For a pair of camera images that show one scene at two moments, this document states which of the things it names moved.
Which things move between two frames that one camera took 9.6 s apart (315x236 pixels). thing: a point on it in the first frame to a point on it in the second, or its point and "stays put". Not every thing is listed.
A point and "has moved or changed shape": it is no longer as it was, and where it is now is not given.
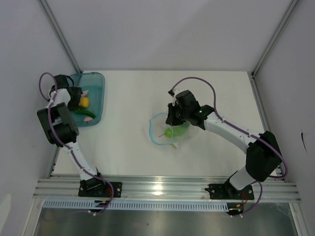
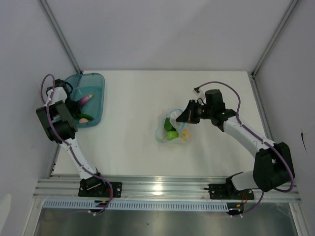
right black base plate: (227, 191) stays put
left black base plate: (96, 187) stays put
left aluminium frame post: (56, 25) stays put
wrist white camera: (177, 91) to (196, 91)
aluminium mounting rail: (165, 190) stays put
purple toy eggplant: (84, 93) to (84, 100)
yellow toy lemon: (84, 102) to (186, 134)
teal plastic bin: (95, 82) stays put
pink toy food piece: (88, 119) to (83, 120)
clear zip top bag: (176, 136) has moved or changed shape
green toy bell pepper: (168, 133) to (172, 135)
